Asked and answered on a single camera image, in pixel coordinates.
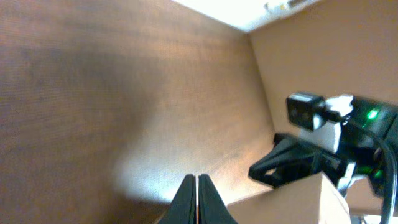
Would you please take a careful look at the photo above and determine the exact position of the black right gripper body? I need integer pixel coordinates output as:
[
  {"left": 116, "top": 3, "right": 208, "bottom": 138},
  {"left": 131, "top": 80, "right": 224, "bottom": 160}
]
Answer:
[{"left": 248, "top": 133, "right": 356, "bottom": 196}]

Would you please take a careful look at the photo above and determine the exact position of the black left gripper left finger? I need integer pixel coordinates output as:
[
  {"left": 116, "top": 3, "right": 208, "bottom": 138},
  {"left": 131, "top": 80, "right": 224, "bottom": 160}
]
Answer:
[{"left": 159, "top": 174, "right": 196, "bottom": 224}]

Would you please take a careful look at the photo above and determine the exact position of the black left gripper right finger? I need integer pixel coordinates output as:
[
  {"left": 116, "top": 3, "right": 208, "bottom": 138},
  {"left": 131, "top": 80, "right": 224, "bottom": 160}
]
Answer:
[{"left": 198, "top": 174, "right": 237, "bottom": 224}]

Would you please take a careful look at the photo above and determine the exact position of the cardboard box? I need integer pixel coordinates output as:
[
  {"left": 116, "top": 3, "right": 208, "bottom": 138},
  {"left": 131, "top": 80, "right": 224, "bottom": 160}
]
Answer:
[{"left": 155, "top": 172, "right": 352, "bottom": 224}]

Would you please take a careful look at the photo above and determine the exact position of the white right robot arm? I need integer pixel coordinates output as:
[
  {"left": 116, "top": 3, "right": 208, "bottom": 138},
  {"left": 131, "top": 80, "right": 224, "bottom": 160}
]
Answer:
[{"left": 248, "top": 92, "right": 397, "bottom": 200}]

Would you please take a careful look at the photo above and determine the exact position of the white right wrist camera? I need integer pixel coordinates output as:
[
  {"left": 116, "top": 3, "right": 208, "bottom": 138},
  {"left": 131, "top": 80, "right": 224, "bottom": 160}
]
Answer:
[{"left": 286, "top": 92, "right": 354, "bottom": 153}]

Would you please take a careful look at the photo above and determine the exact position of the black right camera cable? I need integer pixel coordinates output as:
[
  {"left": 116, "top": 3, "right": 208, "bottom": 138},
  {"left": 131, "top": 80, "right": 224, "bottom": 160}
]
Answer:
[{"left": 323, "top": 105, "right": 398, "bottom": 224}]

